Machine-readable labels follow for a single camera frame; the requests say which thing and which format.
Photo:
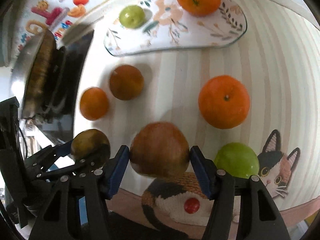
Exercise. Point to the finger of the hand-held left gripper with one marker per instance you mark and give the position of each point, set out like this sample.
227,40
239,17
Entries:
75,168
61,150

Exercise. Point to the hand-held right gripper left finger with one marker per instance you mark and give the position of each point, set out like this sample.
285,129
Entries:
119,170

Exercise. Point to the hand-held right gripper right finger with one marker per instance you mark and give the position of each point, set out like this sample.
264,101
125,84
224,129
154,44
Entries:
201,172

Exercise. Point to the stainless steel bowl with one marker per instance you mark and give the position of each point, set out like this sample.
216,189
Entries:
37,65

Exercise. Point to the dark green-brown round fruit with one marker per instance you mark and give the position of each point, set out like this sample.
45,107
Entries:
90,152

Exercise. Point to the green apple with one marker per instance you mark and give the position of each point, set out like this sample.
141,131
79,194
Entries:
236,163

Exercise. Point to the red-brown apple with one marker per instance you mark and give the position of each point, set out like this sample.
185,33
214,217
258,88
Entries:
159,148

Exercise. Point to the brownish orange round fruit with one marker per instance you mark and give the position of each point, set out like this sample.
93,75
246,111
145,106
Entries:
126,82

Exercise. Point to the small green fruit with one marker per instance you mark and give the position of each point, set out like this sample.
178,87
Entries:
132,16

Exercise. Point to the striped cat-print tablecloth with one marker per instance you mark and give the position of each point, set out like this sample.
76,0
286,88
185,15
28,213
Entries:
275,80

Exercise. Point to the floral oval plate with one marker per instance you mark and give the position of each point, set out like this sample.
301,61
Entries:
180,30

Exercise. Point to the small red ball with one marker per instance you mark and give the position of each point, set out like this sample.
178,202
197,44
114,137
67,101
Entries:
191,205

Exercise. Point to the small orange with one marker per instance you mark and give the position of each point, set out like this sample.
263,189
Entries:
94,103

